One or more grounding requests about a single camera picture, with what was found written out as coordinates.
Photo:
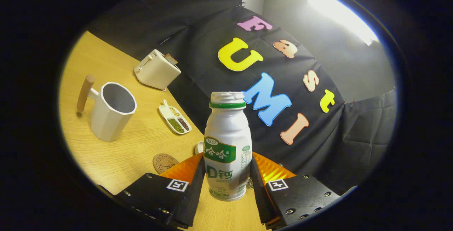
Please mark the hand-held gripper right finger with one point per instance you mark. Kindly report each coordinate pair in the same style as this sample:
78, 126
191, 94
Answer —
260, 195

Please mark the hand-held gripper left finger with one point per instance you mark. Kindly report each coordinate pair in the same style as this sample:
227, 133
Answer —
193, 195

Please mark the round cork coaster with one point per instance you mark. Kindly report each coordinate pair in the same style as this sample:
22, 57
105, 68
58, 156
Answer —
164, 162

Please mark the white juice bottle green label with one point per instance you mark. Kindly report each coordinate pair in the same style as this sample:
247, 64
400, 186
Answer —
226, 128

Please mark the white round plate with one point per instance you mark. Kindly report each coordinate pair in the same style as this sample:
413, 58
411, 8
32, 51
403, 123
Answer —
199, 148

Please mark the white divided bean dish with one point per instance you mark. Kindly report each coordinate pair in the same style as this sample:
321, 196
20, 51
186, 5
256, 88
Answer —
175, 119

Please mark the wooden table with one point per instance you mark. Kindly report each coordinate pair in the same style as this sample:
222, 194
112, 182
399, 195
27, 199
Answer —
124, 156

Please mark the cream toaster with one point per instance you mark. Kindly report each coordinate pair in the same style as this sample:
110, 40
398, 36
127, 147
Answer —
155, 70

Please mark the toast slice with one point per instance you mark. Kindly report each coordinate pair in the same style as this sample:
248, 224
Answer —
171, 58

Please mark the black backdrop cloth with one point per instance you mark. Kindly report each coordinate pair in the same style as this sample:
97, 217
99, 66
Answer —
198, 54

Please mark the ceiling light panel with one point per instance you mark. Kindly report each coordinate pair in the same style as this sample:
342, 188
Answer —
339, 15

